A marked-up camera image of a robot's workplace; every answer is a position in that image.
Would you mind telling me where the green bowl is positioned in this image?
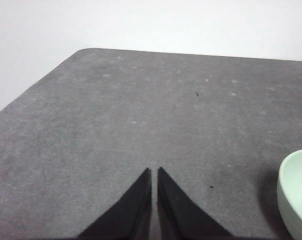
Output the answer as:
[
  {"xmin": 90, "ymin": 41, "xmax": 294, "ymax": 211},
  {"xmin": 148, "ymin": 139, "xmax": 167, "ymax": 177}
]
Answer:
[{"xmin": 277, "ymin": 148, "xmax": 302, "ymax": 240}]

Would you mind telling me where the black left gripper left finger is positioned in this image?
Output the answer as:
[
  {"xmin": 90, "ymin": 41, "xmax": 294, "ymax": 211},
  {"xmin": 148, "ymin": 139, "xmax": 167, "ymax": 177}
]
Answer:
[{"xmin": 77, "ymin": 167, "xmax": 152, "ymax": 239}]

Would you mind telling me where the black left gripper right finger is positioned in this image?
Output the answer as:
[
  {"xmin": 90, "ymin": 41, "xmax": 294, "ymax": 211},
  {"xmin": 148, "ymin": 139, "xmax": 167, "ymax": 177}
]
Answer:
[{"xmin": 156, "ymin": 166, "xmax": 235, "ymax": 238}]

